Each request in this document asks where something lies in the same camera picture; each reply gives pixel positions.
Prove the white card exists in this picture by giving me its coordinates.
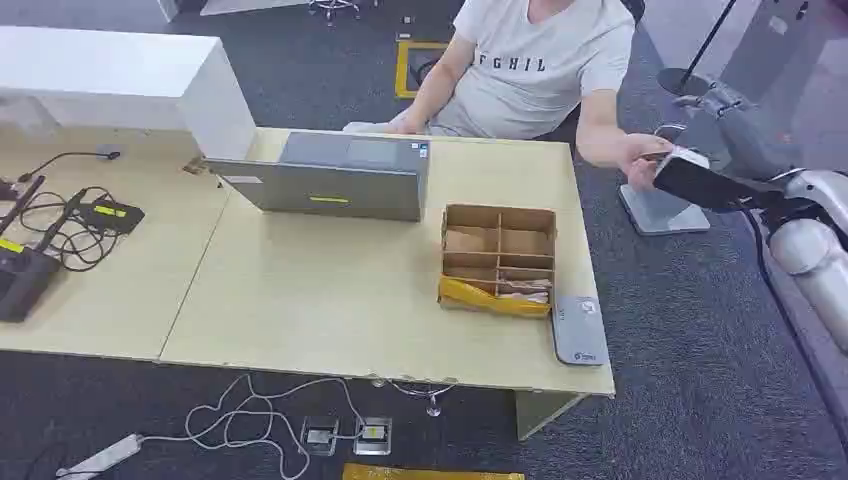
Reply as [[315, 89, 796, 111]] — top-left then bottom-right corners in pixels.
[[661, 146, 711, 175]]

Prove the wooden card box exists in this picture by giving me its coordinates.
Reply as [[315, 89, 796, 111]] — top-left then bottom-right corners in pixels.
[[437, 203, 558, 320]]

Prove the grey laptop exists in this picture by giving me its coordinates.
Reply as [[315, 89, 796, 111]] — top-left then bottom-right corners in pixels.
[[202, 130, 432, 224]]

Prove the cards stack in box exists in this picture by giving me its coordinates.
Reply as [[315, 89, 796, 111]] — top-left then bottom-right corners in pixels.
[[496, 278, 553, 306]]

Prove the person's right hand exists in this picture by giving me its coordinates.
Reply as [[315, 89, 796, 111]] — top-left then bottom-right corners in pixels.
[[387, 111, 431, 137]]

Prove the person's hand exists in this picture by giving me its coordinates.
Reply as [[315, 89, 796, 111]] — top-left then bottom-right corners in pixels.
[[617, 132, 674, 192], [387, 111, 431, 137]]

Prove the yellow floor tape square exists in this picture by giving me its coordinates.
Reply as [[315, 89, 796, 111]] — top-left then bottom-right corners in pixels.
[[394, 40, 453, 101]]

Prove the grey flat pad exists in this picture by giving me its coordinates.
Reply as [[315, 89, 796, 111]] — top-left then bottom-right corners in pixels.
[[550, 295, 611, 368]]

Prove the person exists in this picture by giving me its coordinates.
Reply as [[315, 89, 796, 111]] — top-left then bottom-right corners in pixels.
[[387, 0, 674, 192]]

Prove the metal floor socket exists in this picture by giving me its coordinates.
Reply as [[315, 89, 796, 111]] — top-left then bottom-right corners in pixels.
[[300, 415, 340, 458], [352, 416, 393, 457]]

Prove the pale desk leg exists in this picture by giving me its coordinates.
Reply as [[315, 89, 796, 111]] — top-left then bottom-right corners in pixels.
[[514, 390, 589, 443]]

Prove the yellow floor tape strip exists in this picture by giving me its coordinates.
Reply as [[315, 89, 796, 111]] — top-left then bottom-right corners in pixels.
[[341, 462, 526, 480]]

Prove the person's left hand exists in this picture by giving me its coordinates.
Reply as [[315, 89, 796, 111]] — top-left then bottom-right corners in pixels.
[[617, 132, 674, 192]]

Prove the chair wheel base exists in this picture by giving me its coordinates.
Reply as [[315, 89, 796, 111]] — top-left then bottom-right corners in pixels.
[[307, 0, 363, 26]]

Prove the black round floor stand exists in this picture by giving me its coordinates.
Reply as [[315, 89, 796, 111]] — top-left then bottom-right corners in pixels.
[[656, 0, 739, 98]]

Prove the black power adapter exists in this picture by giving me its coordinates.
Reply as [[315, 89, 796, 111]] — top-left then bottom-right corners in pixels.
[[78, 198, 146, 237]]

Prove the white cabinet block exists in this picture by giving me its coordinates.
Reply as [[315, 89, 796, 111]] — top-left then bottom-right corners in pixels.
[[0, 25, 258, 162]]

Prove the white power strip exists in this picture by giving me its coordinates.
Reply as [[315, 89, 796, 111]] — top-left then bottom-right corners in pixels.
[[55, 433, 145, 480]]

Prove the black device with yellow label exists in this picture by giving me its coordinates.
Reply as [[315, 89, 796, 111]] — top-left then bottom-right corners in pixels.
[[0, 237, 62, 325]]

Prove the thin cable under desk edge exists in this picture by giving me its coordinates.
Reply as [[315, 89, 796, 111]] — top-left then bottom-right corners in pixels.
[[369, 376, 460, 419]]

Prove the white floor cable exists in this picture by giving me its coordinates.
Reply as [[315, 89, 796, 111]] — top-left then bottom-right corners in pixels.
[[135, 374, 367, 480]]

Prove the grey stand base plate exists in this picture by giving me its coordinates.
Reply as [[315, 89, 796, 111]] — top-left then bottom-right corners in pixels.
[[618, 183, 712, 237]]

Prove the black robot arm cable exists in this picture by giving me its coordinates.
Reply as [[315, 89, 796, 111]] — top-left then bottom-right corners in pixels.
[[733, 197, 848, 453]]

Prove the black coiled cable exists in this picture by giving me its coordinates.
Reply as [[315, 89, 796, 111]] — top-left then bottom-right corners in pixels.
[[18, 186, 127, 274]]

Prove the thin black plug cable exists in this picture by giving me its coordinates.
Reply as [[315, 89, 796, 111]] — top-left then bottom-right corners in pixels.
[[16, 150, 123, 184]]

